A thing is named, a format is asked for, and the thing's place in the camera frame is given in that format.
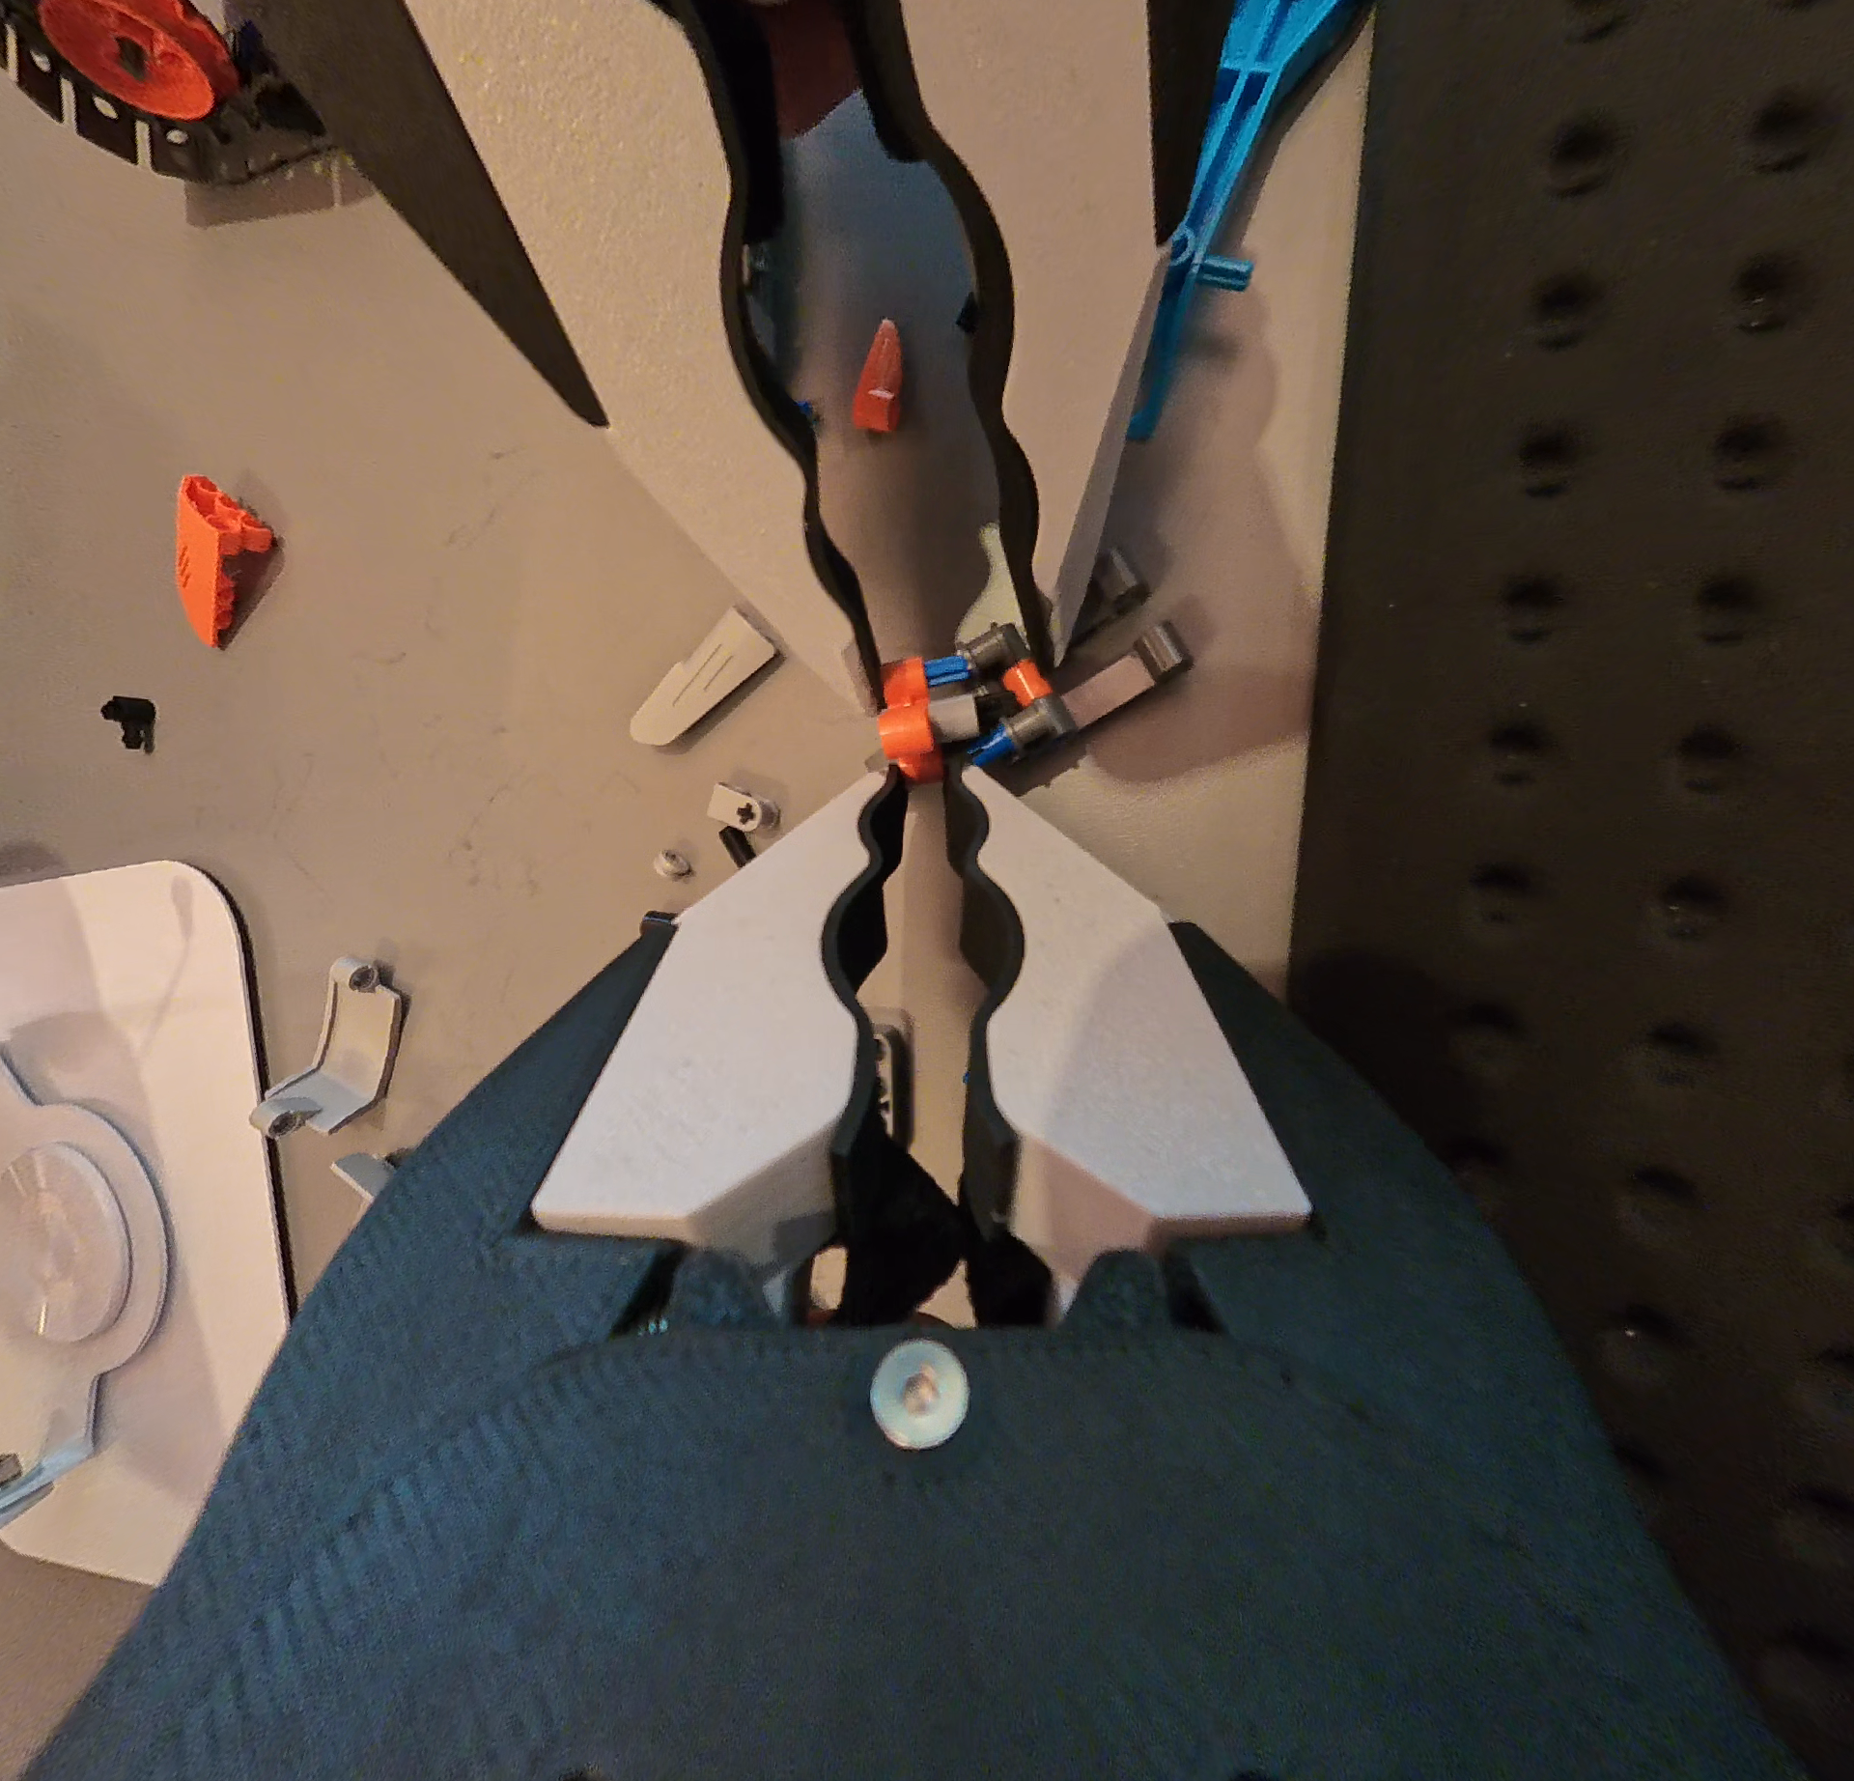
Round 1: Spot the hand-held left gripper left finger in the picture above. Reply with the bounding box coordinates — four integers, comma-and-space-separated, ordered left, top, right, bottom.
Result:
530, 773, 913, 1245

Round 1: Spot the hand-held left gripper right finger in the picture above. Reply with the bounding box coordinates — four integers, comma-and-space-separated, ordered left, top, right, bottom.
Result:
945, 760, 1312, 1253

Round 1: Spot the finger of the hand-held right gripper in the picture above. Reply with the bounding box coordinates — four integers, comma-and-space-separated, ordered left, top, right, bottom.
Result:
391, 0, 883, 720
846, 0, 1173, 659

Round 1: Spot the orange pointed brick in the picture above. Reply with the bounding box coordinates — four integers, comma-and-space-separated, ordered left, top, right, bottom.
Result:
846, 316, 905, 436

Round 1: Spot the cyan plastic brick tool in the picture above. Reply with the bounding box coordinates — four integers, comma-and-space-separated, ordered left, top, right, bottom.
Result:
1127, 0, 1388, 448

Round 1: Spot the grey tracked toy robot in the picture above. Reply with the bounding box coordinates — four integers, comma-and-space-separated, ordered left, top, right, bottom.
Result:
0, 0, 322, 193

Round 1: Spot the light grey curved panel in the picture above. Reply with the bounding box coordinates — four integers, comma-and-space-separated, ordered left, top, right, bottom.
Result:
247, 953, 410, 1140

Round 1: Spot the white curved blade panel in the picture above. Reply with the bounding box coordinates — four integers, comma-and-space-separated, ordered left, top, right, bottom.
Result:
627, 609, 775, 752

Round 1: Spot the orange wedge brick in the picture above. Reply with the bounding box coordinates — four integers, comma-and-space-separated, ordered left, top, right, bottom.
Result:
173, 476, 274, 647

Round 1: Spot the white book stand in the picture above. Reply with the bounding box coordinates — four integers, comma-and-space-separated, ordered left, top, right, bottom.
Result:
0, 865, 294, 1592

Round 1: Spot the black perforated pad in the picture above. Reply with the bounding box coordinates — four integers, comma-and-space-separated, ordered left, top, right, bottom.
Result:
1287, 0, 1854, 1781

